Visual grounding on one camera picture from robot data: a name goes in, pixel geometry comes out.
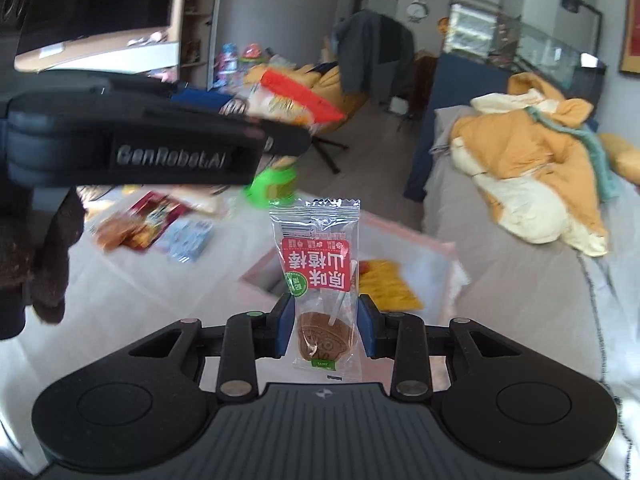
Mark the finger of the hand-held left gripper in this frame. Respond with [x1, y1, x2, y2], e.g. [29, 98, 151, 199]
[250, 117, 313, 159]
[170, 86, 242, 112]

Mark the grey jacket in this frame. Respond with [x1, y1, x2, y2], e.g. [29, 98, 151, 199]
[332, 10, 416, 108]

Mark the yellow and cream quilt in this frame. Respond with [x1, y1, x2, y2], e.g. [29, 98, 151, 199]
[450, 72, 623, 258]

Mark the clear lollipop packet red label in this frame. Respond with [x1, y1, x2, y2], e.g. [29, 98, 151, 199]
[269, 197, 362, 372]

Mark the yellow pillow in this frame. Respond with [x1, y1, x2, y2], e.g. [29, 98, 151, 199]
[597, 132, 640, 183]

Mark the yellow snack packet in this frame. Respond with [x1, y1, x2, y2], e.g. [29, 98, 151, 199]
[357, 259, 426, 313]

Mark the framed wall picture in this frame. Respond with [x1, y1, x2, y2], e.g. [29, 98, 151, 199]
[619, 0, 640, 78]

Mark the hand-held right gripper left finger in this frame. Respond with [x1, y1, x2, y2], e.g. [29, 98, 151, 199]
[127, 293, 296, 404]

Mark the pink gift box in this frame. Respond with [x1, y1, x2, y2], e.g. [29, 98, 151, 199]
[237, 207, 468, 332]

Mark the clear packet of brown snacks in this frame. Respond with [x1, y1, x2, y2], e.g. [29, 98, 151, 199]
[95, 192, 186, 253]

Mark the white snack packet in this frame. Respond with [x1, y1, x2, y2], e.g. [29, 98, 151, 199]
[162, 217, 213, 263]

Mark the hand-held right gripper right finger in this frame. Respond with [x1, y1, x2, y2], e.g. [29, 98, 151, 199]
[356, 294, 521, 404]

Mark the black tripod stand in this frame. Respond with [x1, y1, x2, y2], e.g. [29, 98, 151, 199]
[310, 132, 351, 176]

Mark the grey pillow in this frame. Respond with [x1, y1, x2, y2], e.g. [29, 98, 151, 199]
[430, 105, 476, 157]

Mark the green gumball machine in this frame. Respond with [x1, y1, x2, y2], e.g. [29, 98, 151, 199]
[243, 155, 299, 209]

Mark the grey blanket with dark trim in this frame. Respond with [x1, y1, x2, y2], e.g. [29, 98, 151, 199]
[422, 155, 640, 466]

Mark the glass display case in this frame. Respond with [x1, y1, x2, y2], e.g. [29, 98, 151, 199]
[442, 2, 608, 92]

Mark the orange-red edged snack packet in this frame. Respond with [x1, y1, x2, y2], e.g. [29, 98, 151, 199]
[220, 67, 348, 133]

